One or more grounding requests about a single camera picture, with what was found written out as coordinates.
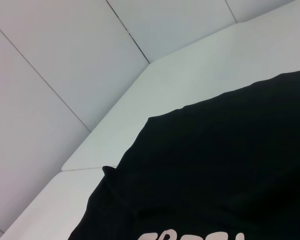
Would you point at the black shirt with white print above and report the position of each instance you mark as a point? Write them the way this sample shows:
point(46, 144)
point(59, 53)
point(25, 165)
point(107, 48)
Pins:
point(215, 162)

